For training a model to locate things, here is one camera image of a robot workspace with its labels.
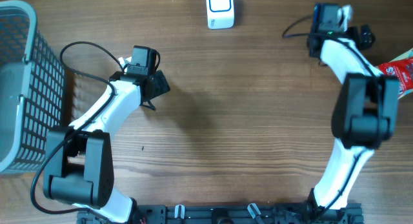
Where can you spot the yellow wet wipes pack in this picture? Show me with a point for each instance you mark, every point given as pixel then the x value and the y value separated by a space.
pixel 402 68

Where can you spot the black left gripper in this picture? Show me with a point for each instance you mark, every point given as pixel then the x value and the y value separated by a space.
pixel 160 84

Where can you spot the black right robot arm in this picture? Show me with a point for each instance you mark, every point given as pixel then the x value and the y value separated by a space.
pixel 365 112

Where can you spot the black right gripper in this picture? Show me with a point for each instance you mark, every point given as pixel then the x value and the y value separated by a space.
pixel 366 41

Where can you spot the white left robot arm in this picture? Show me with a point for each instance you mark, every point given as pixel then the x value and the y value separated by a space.
pixel 78 169

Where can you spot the grey plastic shopping basket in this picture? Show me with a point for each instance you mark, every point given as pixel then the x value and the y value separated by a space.
pixel 32 89

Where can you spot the red snack bag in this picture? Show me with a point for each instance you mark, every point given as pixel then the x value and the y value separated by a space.
pixel 384 69

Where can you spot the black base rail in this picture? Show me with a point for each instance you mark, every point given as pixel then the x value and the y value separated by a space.
pixel 288 213

